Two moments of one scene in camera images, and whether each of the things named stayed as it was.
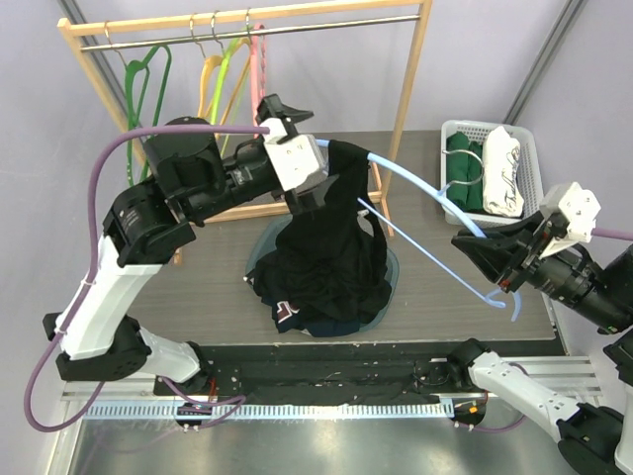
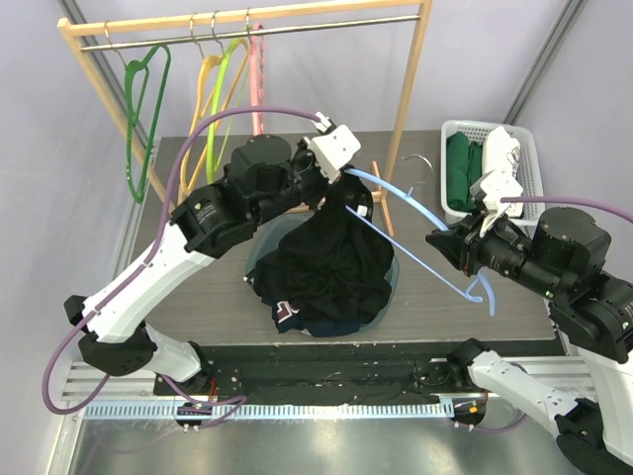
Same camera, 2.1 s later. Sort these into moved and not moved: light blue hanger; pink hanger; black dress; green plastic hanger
Moved: light blue hanger
Not moved: pink hanger; green plastic hanger; black dress
